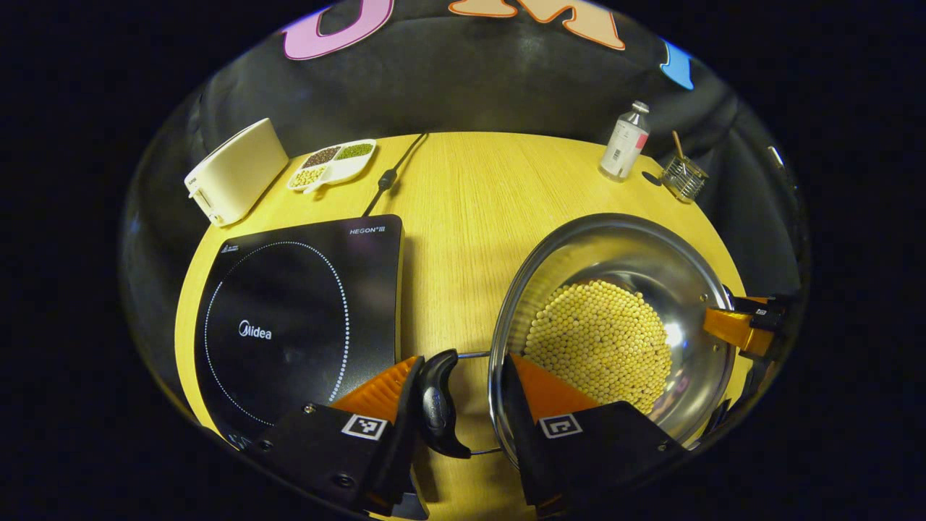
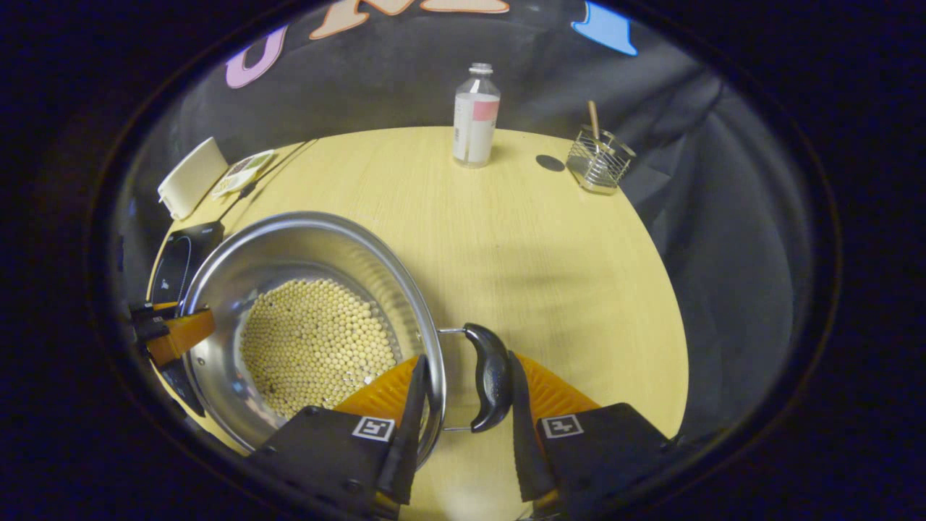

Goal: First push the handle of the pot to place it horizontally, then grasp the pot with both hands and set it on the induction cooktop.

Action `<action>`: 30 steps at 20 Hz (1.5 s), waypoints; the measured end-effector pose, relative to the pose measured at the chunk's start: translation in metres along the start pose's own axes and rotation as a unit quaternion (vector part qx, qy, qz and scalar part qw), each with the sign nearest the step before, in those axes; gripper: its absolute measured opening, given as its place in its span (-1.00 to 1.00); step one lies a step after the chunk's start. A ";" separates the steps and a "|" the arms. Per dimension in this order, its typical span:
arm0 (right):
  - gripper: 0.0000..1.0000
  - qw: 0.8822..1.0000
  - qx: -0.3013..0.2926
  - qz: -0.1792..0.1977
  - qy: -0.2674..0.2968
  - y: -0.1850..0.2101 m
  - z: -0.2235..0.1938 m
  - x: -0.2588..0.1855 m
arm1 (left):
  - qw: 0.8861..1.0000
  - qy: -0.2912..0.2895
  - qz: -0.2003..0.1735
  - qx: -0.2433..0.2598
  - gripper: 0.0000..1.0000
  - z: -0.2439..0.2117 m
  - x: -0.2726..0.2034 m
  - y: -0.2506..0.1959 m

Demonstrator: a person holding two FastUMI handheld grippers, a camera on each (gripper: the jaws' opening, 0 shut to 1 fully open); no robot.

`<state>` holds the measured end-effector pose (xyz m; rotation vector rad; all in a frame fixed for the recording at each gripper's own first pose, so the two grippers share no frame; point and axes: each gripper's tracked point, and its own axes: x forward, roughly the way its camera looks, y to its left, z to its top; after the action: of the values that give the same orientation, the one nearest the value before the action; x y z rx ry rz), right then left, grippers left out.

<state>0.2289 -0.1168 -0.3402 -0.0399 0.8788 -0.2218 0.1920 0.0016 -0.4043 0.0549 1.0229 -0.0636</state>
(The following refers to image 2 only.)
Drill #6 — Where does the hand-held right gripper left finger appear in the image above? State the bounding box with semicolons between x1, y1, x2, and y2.
245;353;435;521

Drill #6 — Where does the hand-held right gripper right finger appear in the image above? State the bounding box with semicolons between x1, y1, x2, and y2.
506;350;684;521

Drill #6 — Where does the black induction cooktop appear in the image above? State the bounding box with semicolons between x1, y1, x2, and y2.
147;221;226;419

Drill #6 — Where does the pile of yellow soybeans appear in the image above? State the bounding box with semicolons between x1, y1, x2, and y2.
239;279;399;420

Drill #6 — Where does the stainless steel pot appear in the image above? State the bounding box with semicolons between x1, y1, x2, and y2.
177;211;516;453

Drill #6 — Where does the white toaster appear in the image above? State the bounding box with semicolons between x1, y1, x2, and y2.
157;137;229;221

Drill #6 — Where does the white divided bean dish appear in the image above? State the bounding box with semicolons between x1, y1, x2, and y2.
211;149;276;200

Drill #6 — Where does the clear plastic bottle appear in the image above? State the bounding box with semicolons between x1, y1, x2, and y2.
452;62;502;169

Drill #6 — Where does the wire mesh holder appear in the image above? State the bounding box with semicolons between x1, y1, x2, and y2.
566;124;637;196

